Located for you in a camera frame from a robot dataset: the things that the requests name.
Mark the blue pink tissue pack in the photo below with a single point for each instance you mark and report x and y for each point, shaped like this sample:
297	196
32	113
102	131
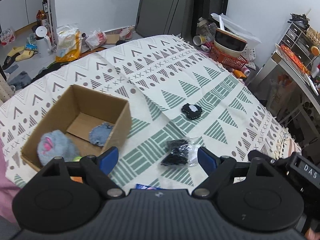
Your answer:
146	187

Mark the blue denim fabric patch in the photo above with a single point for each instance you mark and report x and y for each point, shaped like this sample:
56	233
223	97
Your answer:
98	136

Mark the dotted cream cloth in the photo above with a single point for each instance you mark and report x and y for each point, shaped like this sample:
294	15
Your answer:
5	90

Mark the person's right hand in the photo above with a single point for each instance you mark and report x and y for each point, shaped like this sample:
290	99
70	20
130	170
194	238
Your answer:
311	235

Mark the yellow slippers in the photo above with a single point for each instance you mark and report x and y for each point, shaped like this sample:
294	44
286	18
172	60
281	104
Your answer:
19	54

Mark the black flat panel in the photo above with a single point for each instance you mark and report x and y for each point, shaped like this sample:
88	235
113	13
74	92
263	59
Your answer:
161	17

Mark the black beaded bow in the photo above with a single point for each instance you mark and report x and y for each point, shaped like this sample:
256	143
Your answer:
181	152

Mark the patterned white green blanket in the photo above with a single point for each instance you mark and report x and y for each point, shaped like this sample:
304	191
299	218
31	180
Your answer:
157	76

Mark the black and cream bowl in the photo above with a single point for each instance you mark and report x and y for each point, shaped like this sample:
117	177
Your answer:
229	43

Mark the pink bed sheet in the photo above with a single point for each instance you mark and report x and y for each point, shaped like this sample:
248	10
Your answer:
8	191

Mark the grey fluffy plush toy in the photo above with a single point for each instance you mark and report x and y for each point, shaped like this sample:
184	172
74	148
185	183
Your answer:
56	144

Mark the white red plastic bag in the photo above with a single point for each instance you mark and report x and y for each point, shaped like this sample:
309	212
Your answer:
95	40

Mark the burger shaped plush toy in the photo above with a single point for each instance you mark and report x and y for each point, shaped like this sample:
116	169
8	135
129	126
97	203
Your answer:
77	158

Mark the brown cardboard box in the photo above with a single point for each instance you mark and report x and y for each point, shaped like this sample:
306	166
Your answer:
75	114

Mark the red plastic basket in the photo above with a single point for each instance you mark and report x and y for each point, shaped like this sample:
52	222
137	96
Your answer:
226	60

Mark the white thermos jug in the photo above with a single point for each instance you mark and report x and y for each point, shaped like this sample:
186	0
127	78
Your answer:
43	42

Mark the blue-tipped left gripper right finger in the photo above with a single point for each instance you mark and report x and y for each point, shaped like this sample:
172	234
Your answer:
218	169

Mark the white desk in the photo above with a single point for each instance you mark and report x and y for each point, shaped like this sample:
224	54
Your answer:
280	59

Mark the small drawer organizer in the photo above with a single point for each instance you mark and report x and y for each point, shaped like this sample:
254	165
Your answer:
295	36

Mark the black t-shirt on floor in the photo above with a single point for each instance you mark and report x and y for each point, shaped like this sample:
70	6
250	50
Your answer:
51	68

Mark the yellow pet food bag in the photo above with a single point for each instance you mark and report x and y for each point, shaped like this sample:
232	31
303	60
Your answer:
68	43

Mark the black and white felt patch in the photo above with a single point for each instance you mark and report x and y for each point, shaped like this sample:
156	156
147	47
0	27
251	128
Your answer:
191	111

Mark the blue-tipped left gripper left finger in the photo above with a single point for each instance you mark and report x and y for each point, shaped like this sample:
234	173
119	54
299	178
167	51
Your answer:
97	169

